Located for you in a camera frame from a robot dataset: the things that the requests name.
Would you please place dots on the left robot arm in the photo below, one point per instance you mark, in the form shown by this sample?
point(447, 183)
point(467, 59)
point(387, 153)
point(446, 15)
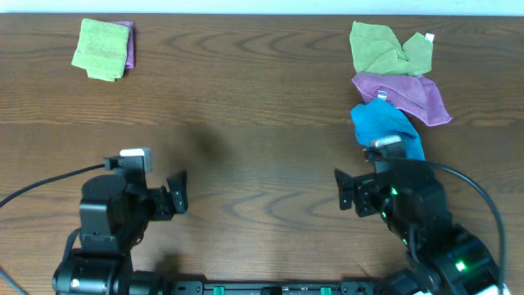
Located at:
point(115, 210)

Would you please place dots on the blue cloth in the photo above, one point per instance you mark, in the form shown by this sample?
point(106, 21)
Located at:
point(378, 119)

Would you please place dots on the folded purple cloth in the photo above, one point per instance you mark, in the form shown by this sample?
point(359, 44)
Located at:
point(130, 61)

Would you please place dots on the light green cloth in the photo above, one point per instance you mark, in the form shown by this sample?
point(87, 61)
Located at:
point(102, 49)

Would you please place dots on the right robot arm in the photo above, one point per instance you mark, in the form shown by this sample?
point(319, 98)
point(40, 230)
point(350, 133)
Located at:
point(444, 257)

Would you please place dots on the crumpled purple cloth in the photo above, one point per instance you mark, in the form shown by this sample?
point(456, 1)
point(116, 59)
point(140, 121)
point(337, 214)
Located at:
point(415, 95)

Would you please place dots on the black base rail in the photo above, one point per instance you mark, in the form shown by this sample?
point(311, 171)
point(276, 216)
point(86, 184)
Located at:
point(346, 287)

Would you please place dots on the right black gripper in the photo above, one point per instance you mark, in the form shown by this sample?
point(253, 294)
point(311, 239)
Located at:
point(362, 196)

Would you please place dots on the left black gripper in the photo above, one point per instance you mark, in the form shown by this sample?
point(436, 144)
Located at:
point(164, 200)

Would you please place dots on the crumpled olive green cloth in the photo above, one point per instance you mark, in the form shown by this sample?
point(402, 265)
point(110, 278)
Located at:
point(376, 50)

